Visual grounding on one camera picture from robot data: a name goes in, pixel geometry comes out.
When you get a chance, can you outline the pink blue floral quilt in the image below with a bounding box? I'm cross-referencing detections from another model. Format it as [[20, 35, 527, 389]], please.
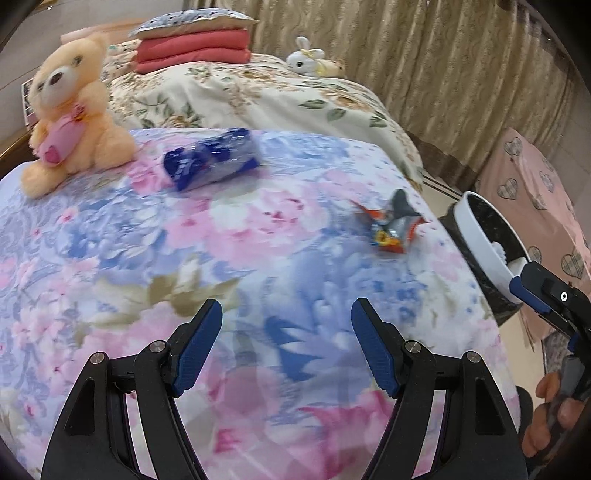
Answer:
[[1, 129, 519, 479]]

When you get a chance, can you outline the beige patterned curtain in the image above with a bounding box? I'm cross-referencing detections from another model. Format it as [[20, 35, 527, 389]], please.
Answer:
[[184, 0, 578, 186]]

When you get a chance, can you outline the peach teddy bear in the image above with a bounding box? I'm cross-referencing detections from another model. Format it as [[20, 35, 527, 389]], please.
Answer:
[[21, 33, 136, 199]]

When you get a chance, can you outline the floral cream duvet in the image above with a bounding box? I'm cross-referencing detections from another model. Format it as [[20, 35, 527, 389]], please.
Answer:
[[109, 54, 423, 190]]

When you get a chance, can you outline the person's right hand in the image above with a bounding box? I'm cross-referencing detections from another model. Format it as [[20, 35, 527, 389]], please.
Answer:
[[520, 370, 591, 458]]

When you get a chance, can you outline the blue patterned pillow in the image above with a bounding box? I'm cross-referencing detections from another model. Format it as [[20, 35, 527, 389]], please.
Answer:
[[128, 8, 257, 40]]

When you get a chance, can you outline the pink heart covered furniture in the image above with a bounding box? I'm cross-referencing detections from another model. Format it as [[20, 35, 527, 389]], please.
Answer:
[[475, 126, 591, 342]]

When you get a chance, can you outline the blue plastic wrapper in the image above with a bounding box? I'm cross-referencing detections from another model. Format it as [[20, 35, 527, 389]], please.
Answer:
[[163, 128, 263, 192]]

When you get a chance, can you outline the black white trash bin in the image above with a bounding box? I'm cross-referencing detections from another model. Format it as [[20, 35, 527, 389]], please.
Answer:
[[440, 191, 531, 325]]

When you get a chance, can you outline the small colourful snack wrapper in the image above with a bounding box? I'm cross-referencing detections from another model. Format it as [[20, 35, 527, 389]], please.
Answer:
[[353, 189, 428, 254]]

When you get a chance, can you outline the floral pillow by headboard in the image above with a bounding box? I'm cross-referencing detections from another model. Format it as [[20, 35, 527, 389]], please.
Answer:
[[101, 39, 140, 84]]

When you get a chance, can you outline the folded red blanket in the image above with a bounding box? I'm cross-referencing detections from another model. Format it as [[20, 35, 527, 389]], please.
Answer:
[[135, 29, 252, 74]]

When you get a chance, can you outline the tan small plush toy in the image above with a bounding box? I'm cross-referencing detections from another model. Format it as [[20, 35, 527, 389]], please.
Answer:
[[317, 59, 346, 78]]

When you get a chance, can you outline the photo collage frame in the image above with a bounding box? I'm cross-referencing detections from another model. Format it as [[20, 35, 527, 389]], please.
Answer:
[[21, 79, 37, 129]]

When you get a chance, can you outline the white bunny plush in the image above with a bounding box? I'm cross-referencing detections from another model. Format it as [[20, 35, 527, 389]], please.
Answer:
[[286, 36, 325, 76]]

